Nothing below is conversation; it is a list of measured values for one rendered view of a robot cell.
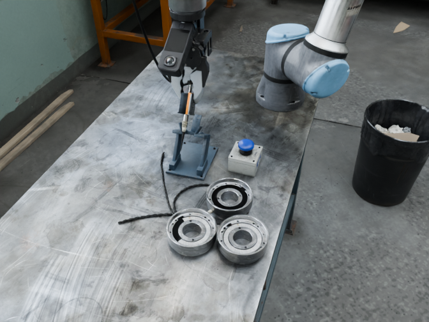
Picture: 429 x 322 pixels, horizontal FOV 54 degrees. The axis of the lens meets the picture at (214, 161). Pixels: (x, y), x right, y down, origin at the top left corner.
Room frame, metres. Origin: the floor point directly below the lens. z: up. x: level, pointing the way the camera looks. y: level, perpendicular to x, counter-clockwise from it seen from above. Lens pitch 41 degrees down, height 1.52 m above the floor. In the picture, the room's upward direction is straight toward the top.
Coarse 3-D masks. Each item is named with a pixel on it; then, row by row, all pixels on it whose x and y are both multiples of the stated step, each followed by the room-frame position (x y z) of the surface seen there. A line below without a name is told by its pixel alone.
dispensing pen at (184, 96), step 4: (188, 80) 0.83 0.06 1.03; (192, 84) 0.83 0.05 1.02; (188, 88) 0.82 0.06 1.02; (188, 92) 0.82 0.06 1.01; (184, 96) 0.80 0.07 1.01; (180, 100) 0.80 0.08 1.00; (184, 100) 0.79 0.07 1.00; (180, 104) 0.79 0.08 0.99; (184, 104) 0.79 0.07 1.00; (180, 108) 0.79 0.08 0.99; (184, 108) 0.78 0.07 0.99; (180, 112) 0.78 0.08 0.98; (184, 112) 0.78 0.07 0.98; (184, 116) 0.79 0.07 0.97; (188, 116) 0.79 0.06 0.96; (184, 120) 0.78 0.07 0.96; (184, 124) 0.78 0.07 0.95; (184, 128) 0.77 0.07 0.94; (184, 132) 0.77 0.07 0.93
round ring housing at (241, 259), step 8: (232, 216) 0.60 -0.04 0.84; (240, 216) 0.60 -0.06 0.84; (248, 216) 0.60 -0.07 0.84; (224, 224) 0.58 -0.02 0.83; (232, 224) 0.59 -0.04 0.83; (256, 224) 0.58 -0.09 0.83; (224, 232) 0.57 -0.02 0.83; (232, 232) 0.56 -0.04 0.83; (240, 232) 0.57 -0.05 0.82; (248, 232) 0.56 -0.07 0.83; (264, 232) 0.56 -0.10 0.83; (232, 240) 0.54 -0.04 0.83; (248, 240) 0.56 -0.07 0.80; (256, 240) 0.54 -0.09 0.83; (264, 240) 0.54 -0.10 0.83; (224, 248) 0.51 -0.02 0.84; (240, 248) 0.52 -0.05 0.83; (248, 248) 0.52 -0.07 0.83; (264, 248) 0.52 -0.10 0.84; (224, 256) 0.52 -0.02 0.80; (232, 256) 0.50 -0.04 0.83; (240, 256) 0.50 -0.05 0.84; (248, 256) 0.50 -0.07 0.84; (256, 256) 0.50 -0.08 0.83
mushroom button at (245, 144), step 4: (244, 140) 0.82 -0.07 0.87; (248, 140) 0.82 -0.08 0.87; (240, 144) 0.80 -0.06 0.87; (244, 144) 0.80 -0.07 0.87; (248, 144) 0.80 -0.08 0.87; (252, 144) 0.80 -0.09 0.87; (240, 148) 0.79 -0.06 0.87; (244, 148) 0.79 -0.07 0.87; (248, 148) 0.79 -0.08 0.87; (252, 148) 0.79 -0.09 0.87
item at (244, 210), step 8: (216, 184) 0.70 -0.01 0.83; (224, 184) 0.71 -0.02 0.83; (232, 184) 0.71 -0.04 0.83; (240, 184) 0.71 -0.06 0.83; (208, 192) 0.67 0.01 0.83; (224, 192) 0.68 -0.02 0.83; (232, 192) 0.68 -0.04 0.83; (248, 192) 0.68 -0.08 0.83; (208, 200) 0.64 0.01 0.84; (224, 200) 0.68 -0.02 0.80; (240, 200) 0.66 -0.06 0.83; (248, 200) 0.66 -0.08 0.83; (216, 208) 0.62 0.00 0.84; (240, 208) 0.62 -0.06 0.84; (248, 208) 0.63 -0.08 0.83; (216, 216) 0.63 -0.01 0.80; (224, 216) 0.61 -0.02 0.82
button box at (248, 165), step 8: (232, 152) 0.80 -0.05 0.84; (240, 152) 0.80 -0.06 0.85; (248, 152) 0.80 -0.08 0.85; (256, 152) 0.80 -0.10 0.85; (232, 160) 0.78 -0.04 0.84; (240, 160) 0.77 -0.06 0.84; (248, 160) 0.77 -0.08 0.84; (256, 160) 0.77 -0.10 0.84; (232, 168) 0.78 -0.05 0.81; (240, 168) 0.77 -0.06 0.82; (248, 168) 0.77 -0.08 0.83; (256, 168) 0.77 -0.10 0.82
